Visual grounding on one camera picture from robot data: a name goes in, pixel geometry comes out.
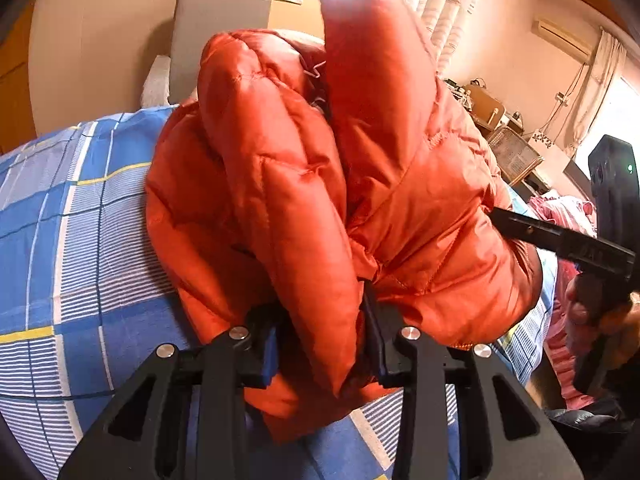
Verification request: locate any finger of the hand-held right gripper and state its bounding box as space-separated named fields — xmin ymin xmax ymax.
xmin=487 ymin=207 xmax=637 ymax=275

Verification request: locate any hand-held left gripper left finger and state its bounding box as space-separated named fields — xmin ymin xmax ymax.
xmin=57 ymin=305 xmax=279 ymax=480

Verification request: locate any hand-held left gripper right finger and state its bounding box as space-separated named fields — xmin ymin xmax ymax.
xmin=362 ymin=280 xmax=585 ymax=480

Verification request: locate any orange down jacket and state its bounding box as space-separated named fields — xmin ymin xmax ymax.
xmin=145 ymin=0 xmax=545 ymax=445

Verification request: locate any person's right hand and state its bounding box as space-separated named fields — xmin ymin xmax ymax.
xmin=564 ymin=274 xmax=640 ymax=362

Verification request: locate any pink striped cloth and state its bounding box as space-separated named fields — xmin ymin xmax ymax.
xmin=526 ymin=194 xmax=599 ymax=413

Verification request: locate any white floral print box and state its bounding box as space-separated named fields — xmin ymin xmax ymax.
xmin=527 ymin=129 xmax=572 ymax=162

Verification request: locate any wicker basket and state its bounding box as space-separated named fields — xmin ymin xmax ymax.
xmin=487 ymin=124 xmax=545 ymax=187

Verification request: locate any white sheer curtain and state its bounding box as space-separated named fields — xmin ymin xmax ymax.
xmin=569 ymin=27 xmax=629 ymax=147

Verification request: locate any white air conditioner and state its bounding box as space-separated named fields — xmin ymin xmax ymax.
xmin=531 ymin=18 xmax=597 ymax=65

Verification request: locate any blue checked bed sheet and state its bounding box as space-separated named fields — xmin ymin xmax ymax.
xmin=0 ymin=105 xmax=559 ymax=480

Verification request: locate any small white pillow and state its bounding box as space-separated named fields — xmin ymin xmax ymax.
xmin=141 ymin=55 xmax=174 ymax=109

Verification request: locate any grey and yellow padded headboard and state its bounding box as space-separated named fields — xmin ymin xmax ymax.
xmin=167 ymin=0 xmax=327 ymax=107

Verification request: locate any wooden wardrobe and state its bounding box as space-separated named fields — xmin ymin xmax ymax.
xmin=0 ymin=0 xmax=40 ymax=157

